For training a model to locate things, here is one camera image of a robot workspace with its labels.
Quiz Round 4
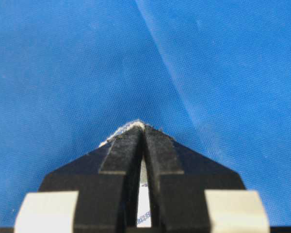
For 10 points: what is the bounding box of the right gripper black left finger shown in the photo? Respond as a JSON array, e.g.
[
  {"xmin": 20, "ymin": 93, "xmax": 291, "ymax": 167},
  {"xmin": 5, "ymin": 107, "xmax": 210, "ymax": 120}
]
[{"xmin": 38, "ymin": 126, "xmax": 143, "ymax": 233}]

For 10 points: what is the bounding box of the blue striped white towel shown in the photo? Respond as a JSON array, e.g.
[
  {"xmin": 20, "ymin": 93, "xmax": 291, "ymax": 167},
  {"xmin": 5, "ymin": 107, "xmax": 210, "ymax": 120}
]
[{"xmin": 98, "ymin": 118, "xmax": 178, "ymax": 225}]

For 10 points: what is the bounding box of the blue table cloth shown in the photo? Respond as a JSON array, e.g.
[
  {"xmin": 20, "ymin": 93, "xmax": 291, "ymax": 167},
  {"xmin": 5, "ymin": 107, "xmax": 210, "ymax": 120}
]
[{"xmin": 0, "ymin": 0, "xmax": 291, "ymax": 227}]

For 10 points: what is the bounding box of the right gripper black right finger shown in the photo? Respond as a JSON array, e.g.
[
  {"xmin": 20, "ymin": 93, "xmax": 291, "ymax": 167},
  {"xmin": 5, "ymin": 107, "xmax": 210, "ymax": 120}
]
[{"xmin": 144, "ymin": 126, "xmax": 246, "ymax": 233}]

